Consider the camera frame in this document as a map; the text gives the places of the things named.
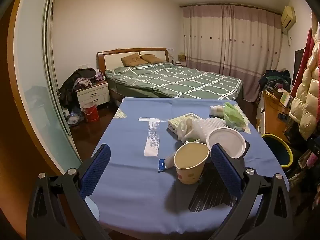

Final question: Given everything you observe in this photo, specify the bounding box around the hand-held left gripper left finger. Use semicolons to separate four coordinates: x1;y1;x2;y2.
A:
26;144;112;240

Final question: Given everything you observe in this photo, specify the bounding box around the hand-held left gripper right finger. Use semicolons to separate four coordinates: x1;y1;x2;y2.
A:
210;142;294;240

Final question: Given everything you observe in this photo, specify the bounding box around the white foam bowl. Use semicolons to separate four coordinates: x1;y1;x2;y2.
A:
206;127;247;158

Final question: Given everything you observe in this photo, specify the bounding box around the paper cup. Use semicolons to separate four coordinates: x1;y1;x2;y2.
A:
174;142;210;185

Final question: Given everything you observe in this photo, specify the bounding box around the white foam fruit net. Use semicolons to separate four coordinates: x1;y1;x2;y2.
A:
177;118;227;143

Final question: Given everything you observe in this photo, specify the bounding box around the dark bin with yellow rim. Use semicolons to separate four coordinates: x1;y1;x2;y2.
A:
261;133;293;168

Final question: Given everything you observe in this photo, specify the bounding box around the green plastic bag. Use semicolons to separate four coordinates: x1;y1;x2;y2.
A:
222;102;247;132

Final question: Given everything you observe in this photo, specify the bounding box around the blue and white tube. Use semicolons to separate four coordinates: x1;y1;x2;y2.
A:
157;152;179;172

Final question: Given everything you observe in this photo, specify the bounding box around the small white bottle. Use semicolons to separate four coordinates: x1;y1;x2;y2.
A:
209;105;225;117

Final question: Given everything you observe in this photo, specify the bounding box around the white cardboard box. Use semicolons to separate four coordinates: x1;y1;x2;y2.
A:
167;112;203;136

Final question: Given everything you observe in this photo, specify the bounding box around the blue star print tablecloth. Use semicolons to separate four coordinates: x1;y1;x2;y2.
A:
84;97;290;235

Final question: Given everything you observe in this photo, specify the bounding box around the pile of bags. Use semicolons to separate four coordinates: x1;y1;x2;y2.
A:
62;109;84;125

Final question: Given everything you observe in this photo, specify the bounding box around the red bucket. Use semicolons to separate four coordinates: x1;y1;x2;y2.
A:
82;102;98;122

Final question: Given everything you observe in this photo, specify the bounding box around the wooden dresser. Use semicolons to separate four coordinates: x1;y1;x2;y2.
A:
256;90;293;135

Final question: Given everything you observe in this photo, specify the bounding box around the dark shiny bag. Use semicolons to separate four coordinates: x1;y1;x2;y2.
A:
284;120;302;143

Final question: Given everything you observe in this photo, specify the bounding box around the white nightstand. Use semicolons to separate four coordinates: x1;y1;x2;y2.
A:
76;80;110;109

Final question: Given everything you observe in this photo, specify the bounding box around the pile of dark clothes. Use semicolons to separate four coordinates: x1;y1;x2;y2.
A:
58;67;100;107

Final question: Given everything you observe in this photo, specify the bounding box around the green book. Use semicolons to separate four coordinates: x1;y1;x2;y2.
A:
280;91;292;107

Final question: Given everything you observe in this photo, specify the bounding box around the green plaid duvet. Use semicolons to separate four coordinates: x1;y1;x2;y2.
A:
104;62;243;100

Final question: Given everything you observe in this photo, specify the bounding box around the heap of clothes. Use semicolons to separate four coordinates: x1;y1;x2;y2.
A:
259;68;292;93

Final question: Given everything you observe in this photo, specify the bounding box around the frosted glass wardrobe door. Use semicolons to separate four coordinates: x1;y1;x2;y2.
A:
12;0;82;163

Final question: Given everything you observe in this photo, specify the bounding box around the cream puffer jacket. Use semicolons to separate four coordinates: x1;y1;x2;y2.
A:
289;25;320;140

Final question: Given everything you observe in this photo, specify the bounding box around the wooden bed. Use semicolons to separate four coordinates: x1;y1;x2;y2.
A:
97;47;244;102

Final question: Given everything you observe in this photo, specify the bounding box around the brown pillow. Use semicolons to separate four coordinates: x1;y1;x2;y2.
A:
141;54;165;64
121;55;148;67

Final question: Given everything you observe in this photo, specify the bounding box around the pink and white curtain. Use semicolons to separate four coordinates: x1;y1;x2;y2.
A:
181;4;283;77

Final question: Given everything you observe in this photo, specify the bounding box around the black television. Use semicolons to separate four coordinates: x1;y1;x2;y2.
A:
293;48;305;80

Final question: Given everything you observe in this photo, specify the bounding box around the red garment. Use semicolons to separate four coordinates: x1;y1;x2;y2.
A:
291;26;313;98

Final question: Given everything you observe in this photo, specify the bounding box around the wall air conditioner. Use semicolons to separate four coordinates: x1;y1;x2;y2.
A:
281;6;297;34

